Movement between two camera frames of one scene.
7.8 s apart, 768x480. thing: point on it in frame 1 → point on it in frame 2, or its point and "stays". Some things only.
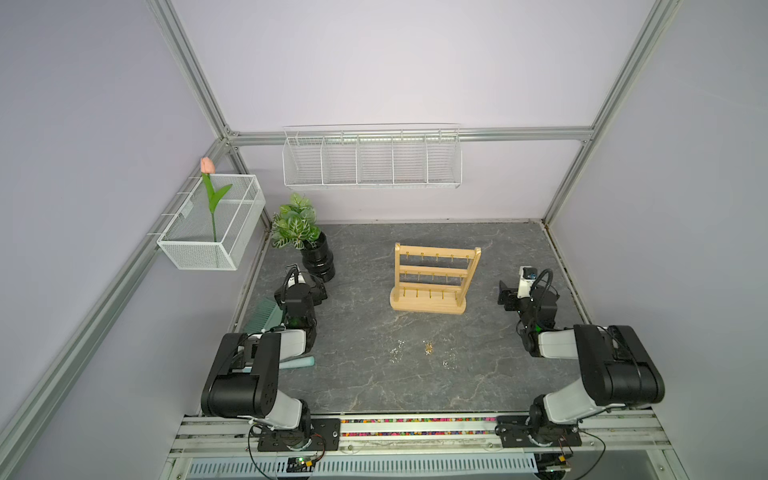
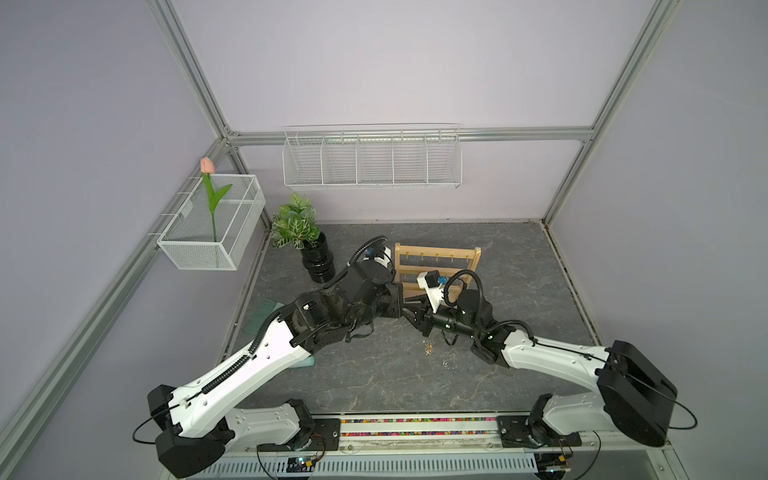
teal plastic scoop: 267,315 stays
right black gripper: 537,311 → 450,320
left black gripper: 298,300 → 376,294
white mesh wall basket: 214,227 stays
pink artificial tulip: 208,167 stays
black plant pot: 317,259 stays
